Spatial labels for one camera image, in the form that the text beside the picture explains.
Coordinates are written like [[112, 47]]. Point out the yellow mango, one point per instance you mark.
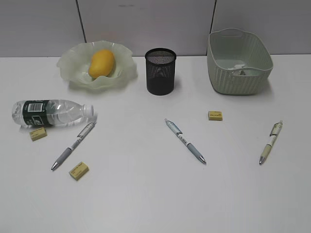
[[102, 63]]

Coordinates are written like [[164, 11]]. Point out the waste paper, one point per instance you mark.
[[237, 70]]

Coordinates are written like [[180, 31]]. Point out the clear plastic water bottle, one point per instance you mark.
[[49, 112]]

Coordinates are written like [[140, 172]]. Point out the grey grip ballpoint pen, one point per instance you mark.
[[189, 145]]

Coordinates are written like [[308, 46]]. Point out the black mesh pen holder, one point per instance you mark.
[[160, 71]]

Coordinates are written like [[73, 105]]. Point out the yellow eraser near basket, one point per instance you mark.
[[215, 115]]

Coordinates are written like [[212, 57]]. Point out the left grey grip pen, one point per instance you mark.
[[68, 151]]

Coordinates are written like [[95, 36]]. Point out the yellow eraser front left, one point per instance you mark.
[[79, 171]]

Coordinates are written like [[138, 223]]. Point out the pale green wavy plate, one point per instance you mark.
[[74, 65]]

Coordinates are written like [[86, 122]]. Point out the pale green woven basket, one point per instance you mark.
[[229, 47]]

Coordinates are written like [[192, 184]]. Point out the yellow eraser near bottle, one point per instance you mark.
[[38, 134]]

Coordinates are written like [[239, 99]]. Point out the beige grip ballpoint pen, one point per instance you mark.
[[272, 139]]

